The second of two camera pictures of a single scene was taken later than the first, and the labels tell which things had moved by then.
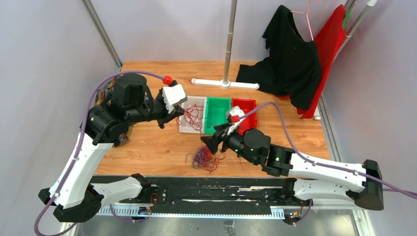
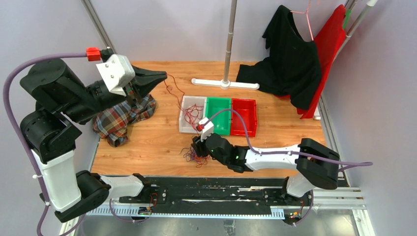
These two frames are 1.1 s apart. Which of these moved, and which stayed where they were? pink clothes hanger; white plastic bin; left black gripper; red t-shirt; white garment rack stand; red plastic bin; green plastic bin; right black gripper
Moved: right black gripper; left black gripper
Stayed: pink clothes hanger; white plastic bin; white garment rack stand; red t-shirt; green plastic bin; red plastic bin
